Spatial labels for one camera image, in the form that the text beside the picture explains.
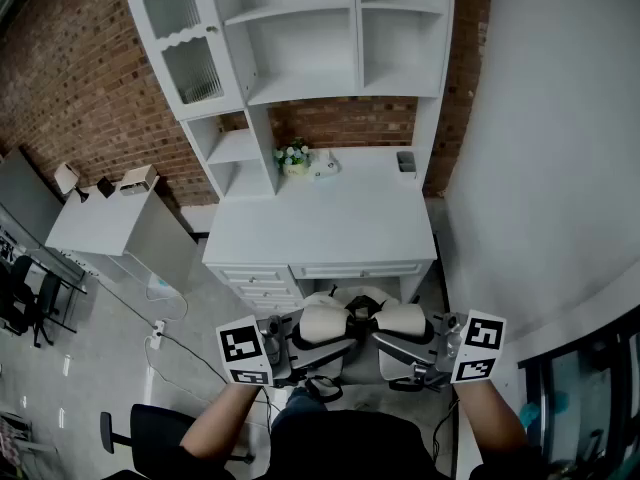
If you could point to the white hutch shelf unit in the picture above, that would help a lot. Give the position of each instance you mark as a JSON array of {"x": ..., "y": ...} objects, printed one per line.
[{"x": 300, "y": 43}]

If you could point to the glass top desk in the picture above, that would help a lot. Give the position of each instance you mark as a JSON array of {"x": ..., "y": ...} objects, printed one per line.
[{"x": 45, "y": 263}]

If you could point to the person's right forearm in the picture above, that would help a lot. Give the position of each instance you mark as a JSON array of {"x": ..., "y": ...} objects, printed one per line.
[{"x": 492, "y": 418}]

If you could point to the grey tall cabinet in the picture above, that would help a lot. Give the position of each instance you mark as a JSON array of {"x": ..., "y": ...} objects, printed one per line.
[{"x": 25, "y": 198}]

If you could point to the grey pen holder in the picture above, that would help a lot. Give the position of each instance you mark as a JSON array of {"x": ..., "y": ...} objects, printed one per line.
[{"x": 406, "y": 162}]

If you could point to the black office chair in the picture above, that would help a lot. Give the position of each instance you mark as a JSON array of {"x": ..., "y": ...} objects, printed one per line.
[{"x": 155, "y": 438}]

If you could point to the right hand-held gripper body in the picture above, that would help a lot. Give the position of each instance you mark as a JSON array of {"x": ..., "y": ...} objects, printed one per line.
[{"x": 477, "y": 348}]

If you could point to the white tissue box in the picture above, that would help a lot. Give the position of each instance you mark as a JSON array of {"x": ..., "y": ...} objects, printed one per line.
[{"x": 325, "y": 165}]

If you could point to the beige backpack with black trim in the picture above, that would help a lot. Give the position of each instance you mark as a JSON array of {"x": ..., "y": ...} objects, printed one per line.
[{"x": 322, "y": 323}]

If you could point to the white power strip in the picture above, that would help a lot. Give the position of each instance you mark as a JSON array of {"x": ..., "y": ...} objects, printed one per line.
[{"x": 158, "y": 335}]

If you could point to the patterned fabric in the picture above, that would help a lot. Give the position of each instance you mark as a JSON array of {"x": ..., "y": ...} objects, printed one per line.
[{"x": 12, "y": 440}]

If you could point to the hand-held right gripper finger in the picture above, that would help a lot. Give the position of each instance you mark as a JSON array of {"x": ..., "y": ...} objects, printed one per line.
[{"x": 402, "y": 348}]

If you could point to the teal cloth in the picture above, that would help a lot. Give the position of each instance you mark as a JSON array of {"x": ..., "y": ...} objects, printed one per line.
[{"x": 542, "y": 410}]

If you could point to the person's dark clothing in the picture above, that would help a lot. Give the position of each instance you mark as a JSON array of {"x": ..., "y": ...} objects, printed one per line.
[{"x": 350, "y": 448}]

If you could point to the black framed glass door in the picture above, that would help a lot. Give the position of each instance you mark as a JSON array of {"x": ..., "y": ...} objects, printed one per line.
[{"x": 585, "y": 393}]

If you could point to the small white table lamp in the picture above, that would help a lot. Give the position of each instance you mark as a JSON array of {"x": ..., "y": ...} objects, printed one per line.
[{"x": 67, "y": 178}]

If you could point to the white side cabinet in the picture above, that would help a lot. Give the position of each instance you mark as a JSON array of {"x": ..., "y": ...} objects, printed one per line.
[{"x": 115, "y": 223}]

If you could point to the light wooden box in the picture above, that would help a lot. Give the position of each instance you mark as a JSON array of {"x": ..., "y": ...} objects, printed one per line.
[{"x": 137, "y": 180}]

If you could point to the black swivel chair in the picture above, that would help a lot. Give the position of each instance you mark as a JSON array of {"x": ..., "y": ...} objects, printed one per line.
[
  {"x": 20, "y": 293},
  {"x": 47, "y": 308}
]

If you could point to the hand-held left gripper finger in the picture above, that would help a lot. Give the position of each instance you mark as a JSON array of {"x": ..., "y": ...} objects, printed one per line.
[{"x": 322, "y": 353}]

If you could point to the potted flowers in white pot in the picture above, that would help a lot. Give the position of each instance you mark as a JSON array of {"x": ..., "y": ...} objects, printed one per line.
[{"x": 292, "y": 160}]

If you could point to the small black box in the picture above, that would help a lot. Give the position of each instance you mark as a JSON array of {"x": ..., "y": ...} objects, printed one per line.
[{"x": 106, "y": 187}]

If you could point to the white table with drawers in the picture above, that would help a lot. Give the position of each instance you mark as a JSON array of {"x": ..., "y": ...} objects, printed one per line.
[{"x": 325, "y": 218}]

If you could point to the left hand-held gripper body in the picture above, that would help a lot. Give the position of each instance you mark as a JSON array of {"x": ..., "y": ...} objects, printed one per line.
[{"x": 245, "y": 348}]

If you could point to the person's left forearm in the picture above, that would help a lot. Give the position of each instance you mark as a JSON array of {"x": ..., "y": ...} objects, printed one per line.
[{"x": 225, "y": 423}]

